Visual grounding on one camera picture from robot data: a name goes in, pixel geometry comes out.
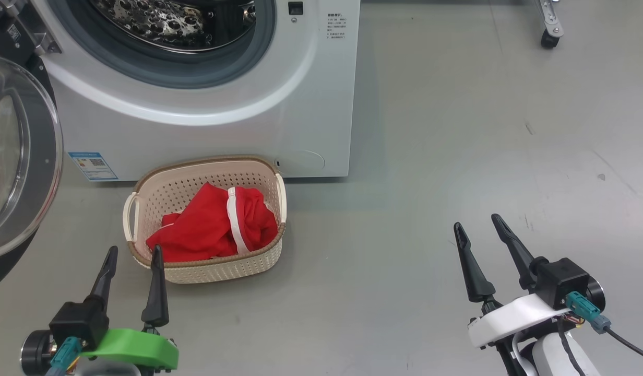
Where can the black door lock socket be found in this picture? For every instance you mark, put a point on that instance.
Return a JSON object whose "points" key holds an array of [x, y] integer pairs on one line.
{"points": [[295, 8]]}

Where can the silver metal frame leg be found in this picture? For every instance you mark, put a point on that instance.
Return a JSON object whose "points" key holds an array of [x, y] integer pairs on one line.
{"points": [[551, 15]]}

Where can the black cylindrical right gripper motor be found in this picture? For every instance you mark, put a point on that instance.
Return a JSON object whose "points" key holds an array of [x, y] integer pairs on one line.
{"points": [[597, 295]]}

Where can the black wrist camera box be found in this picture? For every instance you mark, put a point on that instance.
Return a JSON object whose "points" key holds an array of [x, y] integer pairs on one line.
{"points": [[79, 324], [561, 282]]}

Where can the black cylindrical left gripper motor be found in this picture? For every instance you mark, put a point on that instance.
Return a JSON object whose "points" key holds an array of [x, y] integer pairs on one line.
{"points": [[34, 352]]}

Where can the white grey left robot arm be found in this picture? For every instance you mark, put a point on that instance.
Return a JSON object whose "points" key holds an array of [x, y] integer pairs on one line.
{"points": [[107, 372]]}

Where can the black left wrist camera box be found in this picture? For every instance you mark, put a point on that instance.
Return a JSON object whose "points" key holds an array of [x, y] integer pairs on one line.
{"points": [[79, 324]]}

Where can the steel washing machine drum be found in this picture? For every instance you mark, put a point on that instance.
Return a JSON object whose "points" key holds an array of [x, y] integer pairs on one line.
{"points": [[170, 23]]}

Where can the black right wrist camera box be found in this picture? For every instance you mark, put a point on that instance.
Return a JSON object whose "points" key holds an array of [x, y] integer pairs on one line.
{"points": [[561, 282]]}

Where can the cream perforated laundry basket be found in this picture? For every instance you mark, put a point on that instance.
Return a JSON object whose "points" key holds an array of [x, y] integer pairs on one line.
{"points": [[222, 271]]}

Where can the black round glass washer door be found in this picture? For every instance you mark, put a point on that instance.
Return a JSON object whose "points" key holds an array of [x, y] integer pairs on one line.
{"points": [[8, 156]]}

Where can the white front-load washing machine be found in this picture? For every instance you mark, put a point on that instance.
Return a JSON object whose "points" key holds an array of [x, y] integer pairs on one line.
{"points": [[300, 115]]}

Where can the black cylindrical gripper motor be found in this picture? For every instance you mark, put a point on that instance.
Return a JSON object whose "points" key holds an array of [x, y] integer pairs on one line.
{"points": [[597, 295], [34, 352]]}

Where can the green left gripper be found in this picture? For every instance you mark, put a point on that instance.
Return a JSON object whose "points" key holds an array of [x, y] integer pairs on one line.
{"points": [[139, 347]]}

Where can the red garment with striped trim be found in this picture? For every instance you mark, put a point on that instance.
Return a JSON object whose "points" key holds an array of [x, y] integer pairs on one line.
{"points": [[196, 230]]}

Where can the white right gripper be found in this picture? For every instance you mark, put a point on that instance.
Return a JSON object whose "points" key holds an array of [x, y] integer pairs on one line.
{"points": [[509, 318]]}

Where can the small printed warning text label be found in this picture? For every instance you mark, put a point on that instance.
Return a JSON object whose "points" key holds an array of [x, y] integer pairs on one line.
{"points": [[336, 26]]}

